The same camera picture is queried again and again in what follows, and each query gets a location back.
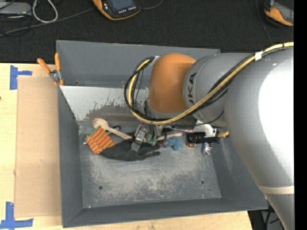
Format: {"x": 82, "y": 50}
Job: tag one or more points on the orange ribbed toy corn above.
{"x": 99, "y": 140}

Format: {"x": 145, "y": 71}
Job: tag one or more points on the black cylinder on white bracket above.
{"x": 200, "y": 137}

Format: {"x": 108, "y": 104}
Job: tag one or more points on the pale wooden stick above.
{"x": 172, "y": 135}

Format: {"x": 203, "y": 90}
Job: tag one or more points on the pale wooden spork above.
{"x": 99, "y": 123}

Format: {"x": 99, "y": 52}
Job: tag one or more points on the grey metal bin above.
{"x": 148, "y": 176}

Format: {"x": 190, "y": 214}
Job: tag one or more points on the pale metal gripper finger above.
{"x": 139, "y": 139}

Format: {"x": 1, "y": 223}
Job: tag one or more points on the multicoloured thin stick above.
{"x": 182, "y": 129}

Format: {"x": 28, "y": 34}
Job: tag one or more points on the blue toy animal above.
{"x": 176, "y": 143}

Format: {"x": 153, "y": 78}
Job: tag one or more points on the brown cardboard board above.
{"x": 36, "y": 147}

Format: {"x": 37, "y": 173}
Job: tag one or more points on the small brown round object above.
{"x": 191, "y": 145}

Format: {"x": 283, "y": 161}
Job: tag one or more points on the small silver metal object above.
{"x": 206, "y": 148}

